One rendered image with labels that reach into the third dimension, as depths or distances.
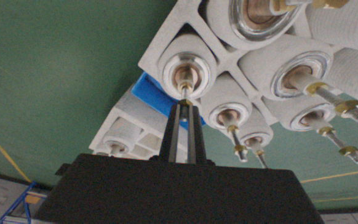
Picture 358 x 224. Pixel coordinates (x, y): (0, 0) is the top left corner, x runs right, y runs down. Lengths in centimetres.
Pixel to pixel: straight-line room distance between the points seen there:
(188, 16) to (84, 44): 42
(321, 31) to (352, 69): 9
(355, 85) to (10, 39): 101
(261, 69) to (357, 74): 17
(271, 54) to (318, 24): 10
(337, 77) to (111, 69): 64
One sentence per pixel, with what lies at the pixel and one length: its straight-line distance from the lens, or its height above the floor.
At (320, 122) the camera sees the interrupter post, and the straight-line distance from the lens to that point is 31.
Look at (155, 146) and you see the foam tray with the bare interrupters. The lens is 53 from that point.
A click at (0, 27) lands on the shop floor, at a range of 80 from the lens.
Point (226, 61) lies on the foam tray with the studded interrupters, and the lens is 25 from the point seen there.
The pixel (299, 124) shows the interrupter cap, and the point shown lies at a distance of 33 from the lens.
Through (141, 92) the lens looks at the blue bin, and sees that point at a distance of 41.
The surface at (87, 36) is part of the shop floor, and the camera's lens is 54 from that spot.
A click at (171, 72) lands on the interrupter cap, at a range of 17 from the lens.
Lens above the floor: 41
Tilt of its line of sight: 48 degrees down
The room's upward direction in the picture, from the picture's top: 174 degrees counter-clockwise
